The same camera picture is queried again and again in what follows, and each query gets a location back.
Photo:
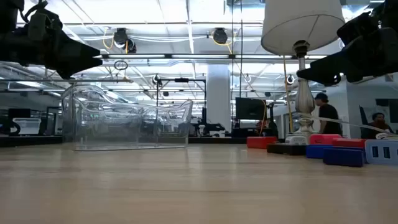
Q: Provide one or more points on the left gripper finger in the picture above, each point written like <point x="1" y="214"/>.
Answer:
<point x="77" y="59"/>

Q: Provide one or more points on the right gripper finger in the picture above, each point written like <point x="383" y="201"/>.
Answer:
<point x="323" y="70"/>

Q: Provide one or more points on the clear plastic bin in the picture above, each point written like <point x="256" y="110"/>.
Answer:
<point x="93" y="130"/>

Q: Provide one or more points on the small white box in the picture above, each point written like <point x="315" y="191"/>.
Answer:
<point x="295" y="139"/>

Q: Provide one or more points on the blue rectangular case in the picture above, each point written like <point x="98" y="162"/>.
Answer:
<point x="317" y="151"/>
<point x="343" y="157"/>

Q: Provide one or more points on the black rectangular case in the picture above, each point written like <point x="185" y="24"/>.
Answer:
<point x="284" y="149"/>

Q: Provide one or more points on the light blue box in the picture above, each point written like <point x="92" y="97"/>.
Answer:
<point x="381" y="152"/>

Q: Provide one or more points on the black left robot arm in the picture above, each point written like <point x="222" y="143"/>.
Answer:
<point x="9" y="12"/>

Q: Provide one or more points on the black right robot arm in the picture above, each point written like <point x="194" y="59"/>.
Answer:
<point x="388" y="12"/>

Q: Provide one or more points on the standing person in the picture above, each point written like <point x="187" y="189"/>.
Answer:
<point x="328" y="115"/>

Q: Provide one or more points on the white shade table lamp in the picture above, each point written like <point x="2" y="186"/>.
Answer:
<point x="298" y="21"/>

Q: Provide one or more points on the seated person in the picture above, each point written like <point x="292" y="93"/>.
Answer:
<point x="377" y="124"/>

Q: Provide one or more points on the white storage tub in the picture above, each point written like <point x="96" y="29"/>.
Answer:
<point x="28" y="126"/>

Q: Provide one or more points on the black monitor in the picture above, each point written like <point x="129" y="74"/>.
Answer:
<point x="250" y="109"/>

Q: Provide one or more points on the white pillar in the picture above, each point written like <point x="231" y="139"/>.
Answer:
<point x="219" y="96"/>

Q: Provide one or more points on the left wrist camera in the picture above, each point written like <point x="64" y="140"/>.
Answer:
<point x="43" y="25"/>

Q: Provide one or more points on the black table frame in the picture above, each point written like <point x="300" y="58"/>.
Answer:
<point x="31" y="140"/>

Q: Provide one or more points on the black background rig frame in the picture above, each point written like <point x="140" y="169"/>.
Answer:
<point x="181" y="80"/>

